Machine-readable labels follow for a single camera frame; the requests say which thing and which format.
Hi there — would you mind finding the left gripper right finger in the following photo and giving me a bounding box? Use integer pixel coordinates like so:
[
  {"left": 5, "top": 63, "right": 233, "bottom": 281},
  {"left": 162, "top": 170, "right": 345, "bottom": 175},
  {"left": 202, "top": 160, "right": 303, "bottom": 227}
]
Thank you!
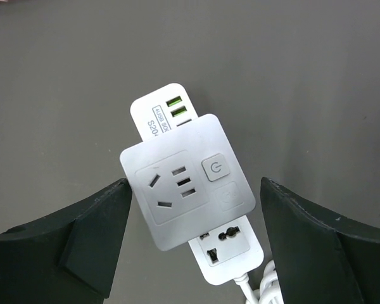
[{"left": 260, "top": 177, "right": 380, "bottom": 303}]

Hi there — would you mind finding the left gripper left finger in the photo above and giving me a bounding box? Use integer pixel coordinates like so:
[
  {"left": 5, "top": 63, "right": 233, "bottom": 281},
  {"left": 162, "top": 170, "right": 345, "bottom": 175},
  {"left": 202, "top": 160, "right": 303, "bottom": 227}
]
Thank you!
[{"left": 0, "top": 179, "right": 132, "bottom": 303}]

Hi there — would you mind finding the white power strip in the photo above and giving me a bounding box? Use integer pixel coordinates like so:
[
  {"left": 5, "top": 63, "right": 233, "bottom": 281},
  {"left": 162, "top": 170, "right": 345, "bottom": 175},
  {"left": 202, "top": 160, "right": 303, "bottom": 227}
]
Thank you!
[{"left": 130, "top": 83, "right": 263, "bottom": 285}]

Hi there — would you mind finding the white cube adapter plug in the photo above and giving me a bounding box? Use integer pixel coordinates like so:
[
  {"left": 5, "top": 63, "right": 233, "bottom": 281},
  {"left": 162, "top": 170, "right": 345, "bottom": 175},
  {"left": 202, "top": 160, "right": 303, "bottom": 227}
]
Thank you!
[{"left": 120, "top": 114, "right": 256, "bottom": 251}]

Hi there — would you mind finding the white coiled power cord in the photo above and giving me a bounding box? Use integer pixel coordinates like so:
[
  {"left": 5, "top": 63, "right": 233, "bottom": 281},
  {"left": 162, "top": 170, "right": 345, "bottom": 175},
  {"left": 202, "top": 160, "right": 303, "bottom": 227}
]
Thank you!
[{"left": 232, "top": 260, "right": 284, "bottom": 304}]

